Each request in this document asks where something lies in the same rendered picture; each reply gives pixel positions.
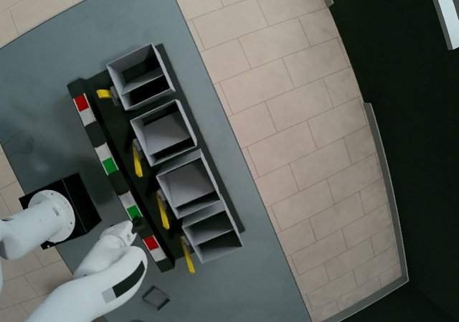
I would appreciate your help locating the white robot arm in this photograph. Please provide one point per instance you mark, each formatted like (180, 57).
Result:
(50, 217)

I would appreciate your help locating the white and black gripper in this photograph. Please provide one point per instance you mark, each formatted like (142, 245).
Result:
(124, 231)

